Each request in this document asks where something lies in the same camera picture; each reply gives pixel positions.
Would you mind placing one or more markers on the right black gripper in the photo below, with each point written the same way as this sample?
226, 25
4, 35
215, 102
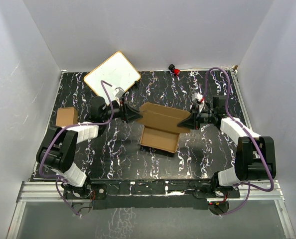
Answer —
192, 121

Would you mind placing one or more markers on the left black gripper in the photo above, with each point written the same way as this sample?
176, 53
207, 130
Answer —
126, 113

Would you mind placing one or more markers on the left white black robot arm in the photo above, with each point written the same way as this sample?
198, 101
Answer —
57, 151

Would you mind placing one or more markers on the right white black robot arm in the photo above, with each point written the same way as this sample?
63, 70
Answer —
255, 154

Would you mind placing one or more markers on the folded brown cardboard box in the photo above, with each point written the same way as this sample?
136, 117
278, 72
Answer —
66, 116

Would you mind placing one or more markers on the red and black knob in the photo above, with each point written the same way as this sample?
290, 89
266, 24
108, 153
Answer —
174, 70

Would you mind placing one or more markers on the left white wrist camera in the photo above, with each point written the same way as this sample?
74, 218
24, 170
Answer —
118, 93

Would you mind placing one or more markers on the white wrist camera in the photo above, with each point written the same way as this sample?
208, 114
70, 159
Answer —
118, 93
199, 101

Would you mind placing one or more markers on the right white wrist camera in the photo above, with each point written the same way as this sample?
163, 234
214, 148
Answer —
199, 101

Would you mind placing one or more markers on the white board with wooden frame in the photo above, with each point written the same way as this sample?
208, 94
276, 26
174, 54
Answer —
114, 72

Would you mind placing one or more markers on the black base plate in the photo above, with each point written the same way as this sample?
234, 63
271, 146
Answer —
157, 193

